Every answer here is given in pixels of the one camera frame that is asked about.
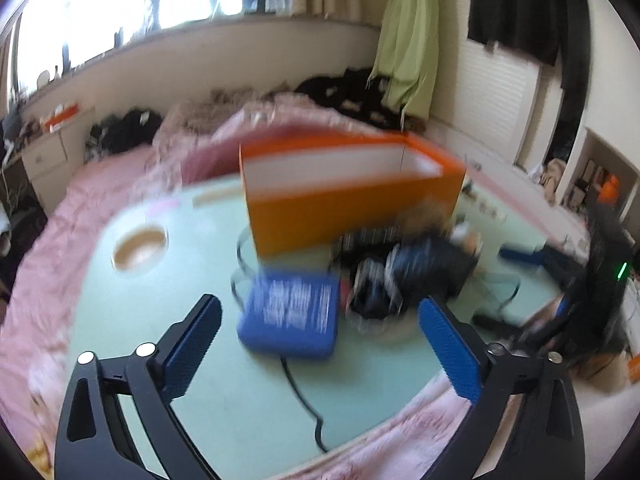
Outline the black clothes pile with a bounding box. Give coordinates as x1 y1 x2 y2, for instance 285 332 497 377
295 67 401 123
85 107 163 161

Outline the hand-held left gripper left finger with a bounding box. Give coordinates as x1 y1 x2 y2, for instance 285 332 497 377
54 294 222 480

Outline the black white striped item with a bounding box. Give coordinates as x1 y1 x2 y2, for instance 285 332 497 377
332 230 401 262

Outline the light green hanging garment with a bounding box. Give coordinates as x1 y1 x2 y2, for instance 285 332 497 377
367 0 441 121

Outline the blue rectangular power pack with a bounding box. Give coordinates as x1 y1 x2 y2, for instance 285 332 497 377
236 270 341 361

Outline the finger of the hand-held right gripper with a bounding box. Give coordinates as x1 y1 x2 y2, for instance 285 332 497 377
475 300 571 346
500 245 591 286

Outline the black cable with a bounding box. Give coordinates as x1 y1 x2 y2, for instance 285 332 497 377
231 227 331 453

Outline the light green cartoon desktop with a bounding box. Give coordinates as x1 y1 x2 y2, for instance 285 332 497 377
75 175 591 466

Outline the dark blue cloth bundle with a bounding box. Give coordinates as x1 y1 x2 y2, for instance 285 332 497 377
345 237 481 322

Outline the small beige figurine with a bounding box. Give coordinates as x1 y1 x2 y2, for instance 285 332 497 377
452 225 483 257

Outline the dark pink pillow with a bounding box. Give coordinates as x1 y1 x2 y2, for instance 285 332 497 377
182 110 391 181

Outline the small orange white box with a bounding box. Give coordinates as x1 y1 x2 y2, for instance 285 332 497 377
42 102 81 133

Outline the beige crumpled cloth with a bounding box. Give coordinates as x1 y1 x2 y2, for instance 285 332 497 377
530 159 566 203

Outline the black hanging garment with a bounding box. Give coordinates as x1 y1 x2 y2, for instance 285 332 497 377
467 0 588 91

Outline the white wall shelf niche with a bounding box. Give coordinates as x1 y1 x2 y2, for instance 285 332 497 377
560 127 640 221

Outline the white louvered door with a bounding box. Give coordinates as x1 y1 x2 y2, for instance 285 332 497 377
435 37 543 166

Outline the white bedside cabinet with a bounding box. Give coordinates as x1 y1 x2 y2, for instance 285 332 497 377
22 105 96 181

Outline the orange cardboard box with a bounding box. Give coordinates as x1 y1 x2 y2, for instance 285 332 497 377
239 132 468 260

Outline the pink floral blanket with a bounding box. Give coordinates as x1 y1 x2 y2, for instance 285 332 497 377
0 92 640 480

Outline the window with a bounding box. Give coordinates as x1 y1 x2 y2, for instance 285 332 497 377
0 0 311 106

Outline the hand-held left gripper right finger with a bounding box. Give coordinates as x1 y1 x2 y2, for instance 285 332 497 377
419 297 586 480

